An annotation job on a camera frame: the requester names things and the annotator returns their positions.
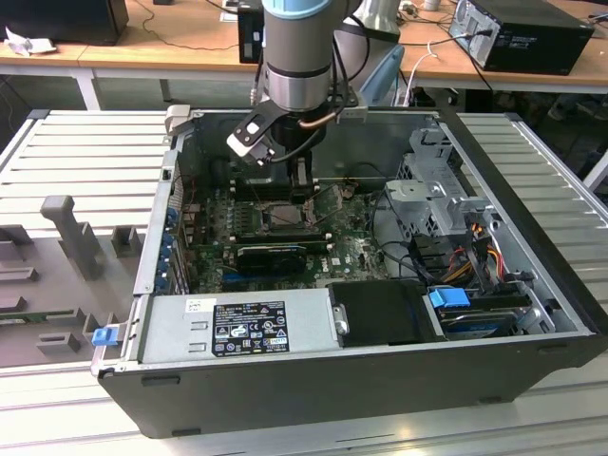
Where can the green RAM stick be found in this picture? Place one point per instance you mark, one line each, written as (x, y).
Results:
(24, 315)

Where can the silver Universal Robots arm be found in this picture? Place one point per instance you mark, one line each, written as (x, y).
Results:
(297, 47)

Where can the small black box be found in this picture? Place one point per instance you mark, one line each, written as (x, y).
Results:
(248, 38)

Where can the round coin battery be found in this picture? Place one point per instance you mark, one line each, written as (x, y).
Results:
(350, 191)

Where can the black open PC case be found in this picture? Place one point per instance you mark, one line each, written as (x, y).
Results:
(332, 399)

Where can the grey metal drive cage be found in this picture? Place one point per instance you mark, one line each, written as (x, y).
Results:
(413, 195)

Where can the pale blue teach pendant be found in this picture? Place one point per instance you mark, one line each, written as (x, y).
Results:
(385, 76)

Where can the white metal frame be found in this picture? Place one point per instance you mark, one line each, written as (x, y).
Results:
(599, 171)

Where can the blue plastic case latch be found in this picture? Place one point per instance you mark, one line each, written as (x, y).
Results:
(103, 337)

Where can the black plastic shroud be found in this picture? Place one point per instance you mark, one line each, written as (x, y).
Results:
(380, 313)

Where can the crumpled white paper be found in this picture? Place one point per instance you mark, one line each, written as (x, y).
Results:
(28, 45)

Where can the wooden desk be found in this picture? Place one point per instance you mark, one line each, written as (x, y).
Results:
(190, 52)

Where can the black RAM slot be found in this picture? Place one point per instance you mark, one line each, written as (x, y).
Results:
(256, 194)
(313, 246)
(285, 236)

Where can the green motherboard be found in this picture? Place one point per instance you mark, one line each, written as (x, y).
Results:
(351, 256)

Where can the white cup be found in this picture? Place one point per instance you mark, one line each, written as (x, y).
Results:
(431, 4)

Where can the hard disk in blue carrier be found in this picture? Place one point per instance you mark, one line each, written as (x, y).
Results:
(449, 304)

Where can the black desktop computer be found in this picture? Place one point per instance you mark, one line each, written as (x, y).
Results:
(537, 47)

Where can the large black box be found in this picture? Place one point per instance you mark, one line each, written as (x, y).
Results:
(62, 19)

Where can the CPU socket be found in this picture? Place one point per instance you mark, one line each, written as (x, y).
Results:
(311, 214)

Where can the white power adapter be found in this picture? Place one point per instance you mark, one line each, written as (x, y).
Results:
(407, 6)

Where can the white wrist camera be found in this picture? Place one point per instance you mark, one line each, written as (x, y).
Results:
(237, 142)

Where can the black graphics card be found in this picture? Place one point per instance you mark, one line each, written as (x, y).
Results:
(271, 260)

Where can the grey power supply unit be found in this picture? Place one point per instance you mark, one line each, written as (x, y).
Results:
(166, 332)

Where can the grey parts rack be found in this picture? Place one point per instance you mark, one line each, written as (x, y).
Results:
(57, 285)

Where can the blue expansion slot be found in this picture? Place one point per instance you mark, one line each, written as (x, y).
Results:
(230, 276)

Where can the thin metal locking lever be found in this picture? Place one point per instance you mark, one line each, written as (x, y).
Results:
(325, 205)
(257, 193)

